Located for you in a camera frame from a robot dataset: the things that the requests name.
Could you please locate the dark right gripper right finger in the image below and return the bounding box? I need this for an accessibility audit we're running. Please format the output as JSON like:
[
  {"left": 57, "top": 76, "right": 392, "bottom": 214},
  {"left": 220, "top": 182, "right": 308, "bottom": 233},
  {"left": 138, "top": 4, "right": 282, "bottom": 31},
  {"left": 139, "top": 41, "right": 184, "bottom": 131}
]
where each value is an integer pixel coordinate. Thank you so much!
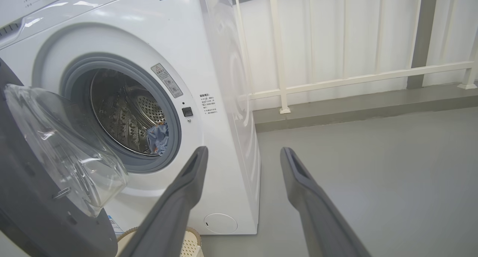
[{"left": 280, "top": 147, "right": 372, "bottom": 257}]

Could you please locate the white metal railing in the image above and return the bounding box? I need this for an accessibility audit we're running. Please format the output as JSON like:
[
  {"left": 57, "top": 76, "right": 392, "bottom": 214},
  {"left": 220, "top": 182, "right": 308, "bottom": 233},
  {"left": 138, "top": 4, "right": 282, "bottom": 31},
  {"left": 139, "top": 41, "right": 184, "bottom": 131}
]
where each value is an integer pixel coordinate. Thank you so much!
[{"left": 232, "top": 0, "right": 478, "bottom": 114}]

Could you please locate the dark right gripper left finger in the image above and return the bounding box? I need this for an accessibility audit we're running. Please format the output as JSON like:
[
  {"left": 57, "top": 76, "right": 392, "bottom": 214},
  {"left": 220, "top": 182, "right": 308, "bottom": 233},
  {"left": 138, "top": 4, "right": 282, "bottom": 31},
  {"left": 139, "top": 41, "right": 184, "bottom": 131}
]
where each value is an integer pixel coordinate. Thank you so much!
[{"left": 119, "top": 146, "right": 208, "bottom": 257}]

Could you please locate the round white filter cover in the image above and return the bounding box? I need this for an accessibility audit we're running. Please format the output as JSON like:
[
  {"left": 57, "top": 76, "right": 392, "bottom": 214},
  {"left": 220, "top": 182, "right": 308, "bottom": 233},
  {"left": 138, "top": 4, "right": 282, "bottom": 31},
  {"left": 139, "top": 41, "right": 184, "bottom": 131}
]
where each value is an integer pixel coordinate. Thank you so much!
[{"left": 204, "top": 213, "right": 238, "bottom": 234}]

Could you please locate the grey rubber door gasket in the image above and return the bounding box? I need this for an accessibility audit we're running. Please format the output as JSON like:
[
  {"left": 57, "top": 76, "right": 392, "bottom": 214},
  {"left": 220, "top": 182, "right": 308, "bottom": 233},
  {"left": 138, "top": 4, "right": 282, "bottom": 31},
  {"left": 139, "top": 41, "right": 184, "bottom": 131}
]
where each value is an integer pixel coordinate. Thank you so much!
[{"left": 60, "top": 53, "right": 182, "bottom": 173}]

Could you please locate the white front-load washing machine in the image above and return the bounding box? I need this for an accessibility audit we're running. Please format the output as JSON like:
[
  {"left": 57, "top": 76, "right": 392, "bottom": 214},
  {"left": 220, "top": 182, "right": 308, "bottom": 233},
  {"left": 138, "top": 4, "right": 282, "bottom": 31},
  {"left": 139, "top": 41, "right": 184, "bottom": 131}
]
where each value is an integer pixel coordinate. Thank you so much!
[{"left": 0, "top": 0, "right": 261, "bottom": 235}]

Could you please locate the black text instruction sticker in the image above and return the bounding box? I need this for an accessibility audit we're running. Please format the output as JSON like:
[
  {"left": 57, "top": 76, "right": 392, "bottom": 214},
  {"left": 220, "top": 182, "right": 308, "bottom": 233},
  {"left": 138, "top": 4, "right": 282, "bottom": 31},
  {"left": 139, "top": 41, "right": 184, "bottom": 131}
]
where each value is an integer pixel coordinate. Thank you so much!
[{"left": 199, "top": 93, "right": 217, "bottom": 119}]

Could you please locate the blue fox print garment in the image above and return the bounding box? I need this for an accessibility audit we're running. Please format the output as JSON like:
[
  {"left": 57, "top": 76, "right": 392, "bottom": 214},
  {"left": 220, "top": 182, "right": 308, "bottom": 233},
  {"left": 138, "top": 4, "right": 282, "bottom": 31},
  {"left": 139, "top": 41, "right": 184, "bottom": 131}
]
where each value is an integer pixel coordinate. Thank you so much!
[{"left": 147, "top": 123, "right": 169, "bottom": 155}]

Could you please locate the perforated steel washer drum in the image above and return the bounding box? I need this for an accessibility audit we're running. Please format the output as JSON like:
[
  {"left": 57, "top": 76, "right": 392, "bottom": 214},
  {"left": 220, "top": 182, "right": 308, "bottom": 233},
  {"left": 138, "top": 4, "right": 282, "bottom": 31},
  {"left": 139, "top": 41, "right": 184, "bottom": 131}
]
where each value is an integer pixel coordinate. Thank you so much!
[{"left": 90, "top": 68, "right": 168, "bottom": 157}]

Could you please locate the blue energy label sticker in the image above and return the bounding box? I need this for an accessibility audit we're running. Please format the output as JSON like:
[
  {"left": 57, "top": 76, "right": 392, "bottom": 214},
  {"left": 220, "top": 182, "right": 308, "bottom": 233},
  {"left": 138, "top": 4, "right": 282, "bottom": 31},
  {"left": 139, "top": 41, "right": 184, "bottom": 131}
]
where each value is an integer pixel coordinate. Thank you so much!
[{"left": 108, "top": 215, "right": 124, "bottom": 235}]

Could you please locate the black glass washing machine door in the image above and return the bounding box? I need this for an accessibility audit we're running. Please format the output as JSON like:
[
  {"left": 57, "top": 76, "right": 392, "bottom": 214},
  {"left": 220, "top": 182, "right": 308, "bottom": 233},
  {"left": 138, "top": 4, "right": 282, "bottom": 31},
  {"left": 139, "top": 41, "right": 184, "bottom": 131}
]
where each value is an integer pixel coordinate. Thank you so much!
[{"left": 0, "top": 57, "right": 129, "bottom": 257}]

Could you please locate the grey warning sticker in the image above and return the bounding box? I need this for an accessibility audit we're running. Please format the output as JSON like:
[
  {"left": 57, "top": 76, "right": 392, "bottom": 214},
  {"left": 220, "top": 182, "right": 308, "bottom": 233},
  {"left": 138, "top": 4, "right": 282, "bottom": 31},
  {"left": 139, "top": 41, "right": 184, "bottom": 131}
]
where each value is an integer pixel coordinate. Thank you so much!
[{"left": 151, "top": 63, "right": 184, "bottom": 98}]

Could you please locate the cream perforated laundry basket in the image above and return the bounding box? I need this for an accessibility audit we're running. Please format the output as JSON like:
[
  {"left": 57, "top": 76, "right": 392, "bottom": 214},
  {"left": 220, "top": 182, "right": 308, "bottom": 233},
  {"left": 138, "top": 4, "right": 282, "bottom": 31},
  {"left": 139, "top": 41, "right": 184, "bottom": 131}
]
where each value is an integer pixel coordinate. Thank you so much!
[{"left": 117, "top": 227, "right": 204, "bottom": 257}]

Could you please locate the grey wall pillar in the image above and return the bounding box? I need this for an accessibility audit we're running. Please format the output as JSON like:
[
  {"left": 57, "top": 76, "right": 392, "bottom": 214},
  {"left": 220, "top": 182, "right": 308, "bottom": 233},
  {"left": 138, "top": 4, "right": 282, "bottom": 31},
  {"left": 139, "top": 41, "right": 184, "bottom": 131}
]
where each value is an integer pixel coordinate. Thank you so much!
[{"left": 406, "top": 0, "right": 438, "bottom": 89}]

